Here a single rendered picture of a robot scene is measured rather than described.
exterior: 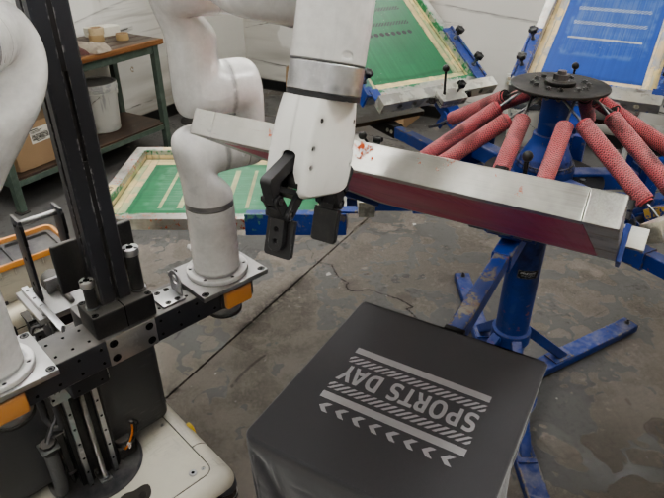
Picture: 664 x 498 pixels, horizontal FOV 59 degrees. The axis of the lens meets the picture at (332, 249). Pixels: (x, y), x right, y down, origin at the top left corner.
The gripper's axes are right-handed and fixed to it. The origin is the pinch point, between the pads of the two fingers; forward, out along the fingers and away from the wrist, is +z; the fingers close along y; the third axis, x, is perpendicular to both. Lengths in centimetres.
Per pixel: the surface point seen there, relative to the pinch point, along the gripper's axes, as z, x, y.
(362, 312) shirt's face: 35, -20, -69
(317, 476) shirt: 49, -6, -27
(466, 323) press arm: 35, 2, -82
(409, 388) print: 41, 0, -52
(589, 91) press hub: -24, 9, -143
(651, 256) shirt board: 18, 38, -135
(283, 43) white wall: -44, -330, -484
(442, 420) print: 42, 9, -48
